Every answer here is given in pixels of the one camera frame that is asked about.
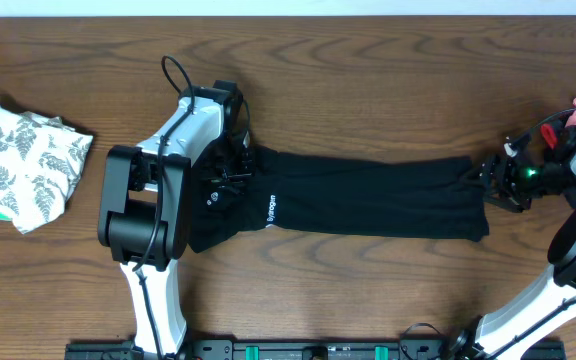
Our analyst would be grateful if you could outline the black t-shirt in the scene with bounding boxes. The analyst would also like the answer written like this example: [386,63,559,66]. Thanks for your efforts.
[188,146,489,253]

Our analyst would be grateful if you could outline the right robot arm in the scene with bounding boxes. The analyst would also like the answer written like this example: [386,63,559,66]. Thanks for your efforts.
[449,154,576,360]

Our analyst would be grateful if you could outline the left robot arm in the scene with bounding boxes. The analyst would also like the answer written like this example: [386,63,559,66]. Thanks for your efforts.
[66,80,254,359]

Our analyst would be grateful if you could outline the red garment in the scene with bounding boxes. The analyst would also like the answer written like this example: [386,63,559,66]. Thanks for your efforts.
[540,123,559,150]

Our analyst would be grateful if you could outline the white fern-print fabric bag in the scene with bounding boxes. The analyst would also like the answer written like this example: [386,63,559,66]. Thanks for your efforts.
[0,105,93,234]

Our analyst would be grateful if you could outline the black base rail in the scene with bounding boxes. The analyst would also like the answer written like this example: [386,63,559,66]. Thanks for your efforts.
[65,334,567,360]

